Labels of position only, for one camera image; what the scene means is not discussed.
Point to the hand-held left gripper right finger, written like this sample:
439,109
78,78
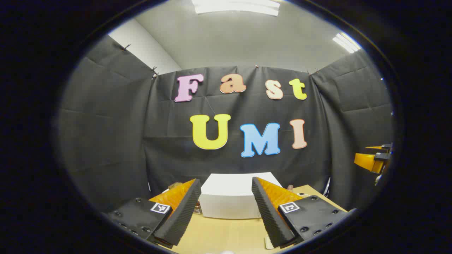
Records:
268,215

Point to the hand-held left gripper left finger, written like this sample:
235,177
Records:
183,211

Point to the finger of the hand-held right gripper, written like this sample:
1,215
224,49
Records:
385,148
367,160

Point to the white microwave oven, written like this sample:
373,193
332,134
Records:
226,197

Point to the black backdrop cloth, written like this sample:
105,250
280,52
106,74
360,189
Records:
106,123

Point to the black binder clip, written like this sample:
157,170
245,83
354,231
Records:
126,47
154,71

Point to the long ceiling light panel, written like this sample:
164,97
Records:
236,6

